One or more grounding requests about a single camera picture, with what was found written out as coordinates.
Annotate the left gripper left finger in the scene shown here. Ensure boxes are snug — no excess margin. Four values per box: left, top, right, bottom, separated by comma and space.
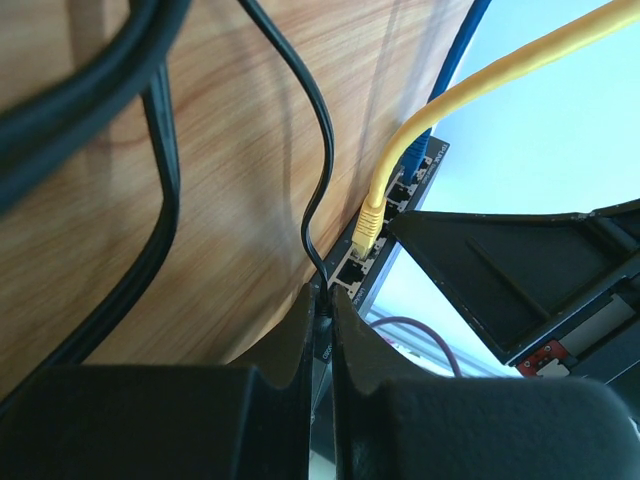
1, 286, 315, 479

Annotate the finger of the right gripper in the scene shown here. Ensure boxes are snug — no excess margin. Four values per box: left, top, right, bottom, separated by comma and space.
388, 200, 639, 365

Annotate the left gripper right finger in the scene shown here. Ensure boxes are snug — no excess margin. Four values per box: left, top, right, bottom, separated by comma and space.
332, 287, 639, 479

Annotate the black network switch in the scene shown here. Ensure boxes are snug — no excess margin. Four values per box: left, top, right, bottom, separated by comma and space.
309, 137, 451, 431

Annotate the yellow ethernet cable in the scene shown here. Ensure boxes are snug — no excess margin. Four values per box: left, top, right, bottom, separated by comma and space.
351, 0, 640, 260

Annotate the blue ethernet cable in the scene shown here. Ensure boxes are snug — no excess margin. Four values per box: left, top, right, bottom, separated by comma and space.
399, 0, 494, 184

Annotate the black power cable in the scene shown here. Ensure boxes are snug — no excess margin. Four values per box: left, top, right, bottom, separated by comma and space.
0, 0, 336, 401

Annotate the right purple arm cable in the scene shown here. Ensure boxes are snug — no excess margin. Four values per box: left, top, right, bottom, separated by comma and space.
369, 315, 461, 379

